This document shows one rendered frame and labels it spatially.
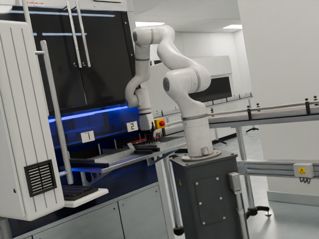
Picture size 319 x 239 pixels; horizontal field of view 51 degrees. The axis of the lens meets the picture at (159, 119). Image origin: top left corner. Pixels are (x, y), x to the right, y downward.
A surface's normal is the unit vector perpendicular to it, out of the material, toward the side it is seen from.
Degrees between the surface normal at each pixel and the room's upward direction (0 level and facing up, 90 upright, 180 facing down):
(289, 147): 90
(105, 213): 90
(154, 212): 90
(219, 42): 90
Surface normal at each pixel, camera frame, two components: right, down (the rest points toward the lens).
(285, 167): -0.74, 0.17
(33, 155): 0.77, -0.11
